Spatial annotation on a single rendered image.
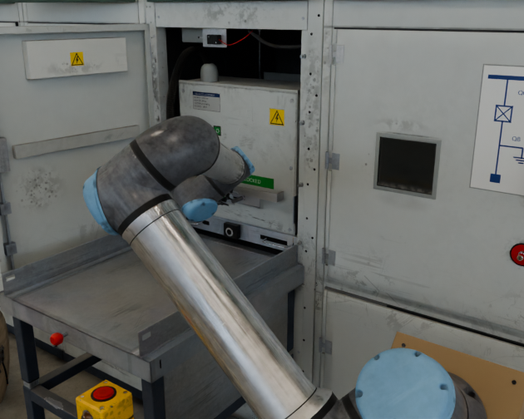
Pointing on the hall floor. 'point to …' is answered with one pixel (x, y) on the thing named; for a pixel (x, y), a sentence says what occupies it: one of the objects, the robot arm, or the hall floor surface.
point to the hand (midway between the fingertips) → (229, 199)
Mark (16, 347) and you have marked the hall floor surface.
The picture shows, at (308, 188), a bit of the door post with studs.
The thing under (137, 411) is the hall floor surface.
